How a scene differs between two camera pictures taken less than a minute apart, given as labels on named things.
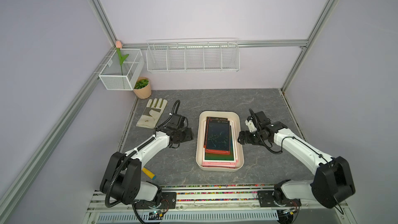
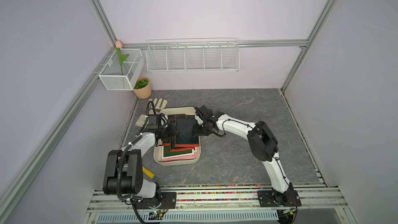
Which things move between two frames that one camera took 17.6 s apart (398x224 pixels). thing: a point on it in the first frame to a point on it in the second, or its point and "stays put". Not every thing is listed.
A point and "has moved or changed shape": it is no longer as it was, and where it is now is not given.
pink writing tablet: (222, 165) to (182, 158)
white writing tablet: (231, 157) to (167, 153)
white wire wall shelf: (193, 55) stays put
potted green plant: (142, 88) stays put
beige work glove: (152, 113) stays put
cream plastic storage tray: (233, 115) to (157, 150)
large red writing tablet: (217, 139) has moved or changed shape
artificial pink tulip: (118, 45) stays put
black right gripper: (241, 137) to (195, 131)
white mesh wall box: (122, 70) stays put
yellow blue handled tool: (148, 173) stays put
